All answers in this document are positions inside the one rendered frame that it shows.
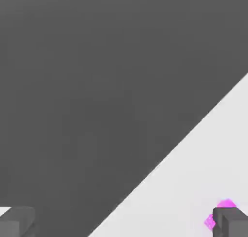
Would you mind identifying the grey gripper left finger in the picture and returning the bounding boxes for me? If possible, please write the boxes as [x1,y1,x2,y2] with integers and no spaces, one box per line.
[0,206,37,237]

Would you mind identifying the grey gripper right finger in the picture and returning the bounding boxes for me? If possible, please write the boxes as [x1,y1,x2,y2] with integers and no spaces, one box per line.
[212,207,248,237]

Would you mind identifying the small magenta cube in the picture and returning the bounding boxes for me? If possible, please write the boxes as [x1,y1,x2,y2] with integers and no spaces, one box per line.
[204,198,238,231]

